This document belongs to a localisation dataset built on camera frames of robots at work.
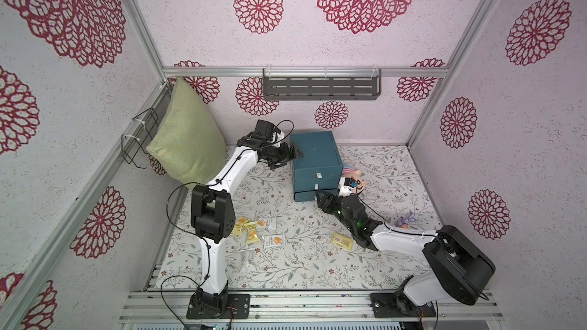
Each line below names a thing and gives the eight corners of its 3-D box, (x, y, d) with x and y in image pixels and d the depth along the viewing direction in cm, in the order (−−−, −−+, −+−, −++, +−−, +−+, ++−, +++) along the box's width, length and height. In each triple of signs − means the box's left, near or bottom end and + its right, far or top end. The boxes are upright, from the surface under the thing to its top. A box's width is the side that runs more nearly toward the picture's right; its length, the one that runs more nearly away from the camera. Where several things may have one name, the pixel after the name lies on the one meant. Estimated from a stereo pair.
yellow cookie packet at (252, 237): (247, 244, 89) (246, 242, 87) (244, 225, 94) (243, 223, 92) (260, 240, 90) (260, 238, 88) (257, 222, 95) (256, 219, 93)
